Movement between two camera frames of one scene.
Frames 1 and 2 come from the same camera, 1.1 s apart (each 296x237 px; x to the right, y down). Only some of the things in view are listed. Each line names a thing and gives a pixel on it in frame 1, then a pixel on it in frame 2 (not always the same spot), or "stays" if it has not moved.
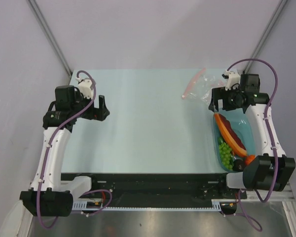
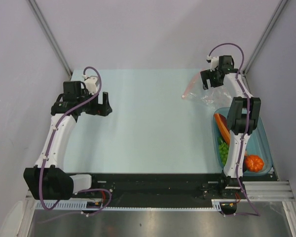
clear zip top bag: [199, 88] stays
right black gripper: [220, 93] -> [206, 74]
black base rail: [159, 187] stays
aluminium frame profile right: [286, 197] stays
